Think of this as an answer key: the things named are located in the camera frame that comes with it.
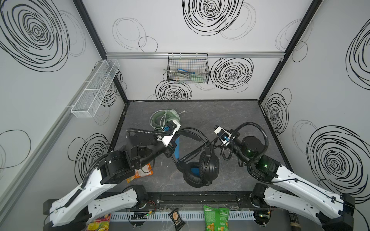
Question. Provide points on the green blue items in basket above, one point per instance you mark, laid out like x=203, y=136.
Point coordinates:
x=181, y=75

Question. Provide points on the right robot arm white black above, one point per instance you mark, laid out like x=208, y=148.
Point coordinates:
x=279, y=187

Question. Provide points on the black wire wall basket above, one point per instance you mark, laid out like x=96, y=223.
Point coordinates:
x=199, y=65

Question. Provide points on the aluminium wall rail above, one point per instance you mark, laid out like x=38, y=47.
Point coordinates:
x=195, y=55

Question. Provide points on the mint green headphones with cable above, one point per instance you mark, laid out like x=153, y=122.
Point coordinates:
x=159, y=118

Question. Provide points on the green chips bag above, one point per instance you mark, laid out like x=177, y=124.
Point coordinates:
x=216, y=219

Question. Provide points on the white mesh wall shelf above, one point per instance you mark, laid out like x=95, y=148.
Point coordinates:
x=97, y=87

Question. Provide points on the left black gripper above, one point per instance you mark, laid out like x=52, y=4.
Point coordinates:
x=169, y=148

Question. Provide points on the Fox's fruits candy bag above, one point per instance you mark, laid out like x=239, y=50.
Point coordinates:
x=99, y=224

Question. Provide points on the black headphones with cable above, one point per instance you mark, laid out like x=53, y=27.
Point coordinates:
x=201, y=166

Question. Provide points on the small dark snack packet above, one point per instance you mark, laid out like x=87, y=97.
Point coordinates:
x=176, y=219

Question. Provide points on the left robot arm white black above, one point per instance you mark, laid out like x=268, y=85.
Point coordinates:
x=89, y=201

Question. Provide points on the orange snack bag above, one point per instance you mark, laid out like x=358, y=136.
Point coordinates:
x=143, y=172

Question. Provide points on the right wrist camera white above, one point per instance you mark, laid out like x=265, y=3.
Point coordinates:
x=223, y=135

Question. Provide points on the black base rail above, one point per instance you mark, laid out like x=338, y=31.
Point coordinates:
x=162, y=200

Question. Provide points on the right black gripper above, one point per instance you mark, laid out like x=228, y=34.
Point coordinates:
x=229, y=144

